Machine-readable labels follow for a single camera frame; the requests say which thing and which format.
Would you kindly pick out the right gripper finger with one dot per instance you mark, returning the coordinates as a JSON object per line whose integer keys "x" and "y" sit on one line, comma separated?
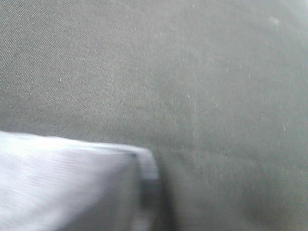
{"x": 156, "y": 206}

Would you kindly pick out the black table cloth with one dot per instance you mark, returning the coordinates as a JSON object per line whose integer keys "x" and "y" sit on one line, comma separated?
{"x": 216, "y": 89}

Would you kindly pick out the grey-purple microfibre towel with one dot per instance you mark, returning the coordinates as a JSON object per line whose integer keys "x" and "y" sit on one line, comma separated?
{"x": 57, "y": 184}

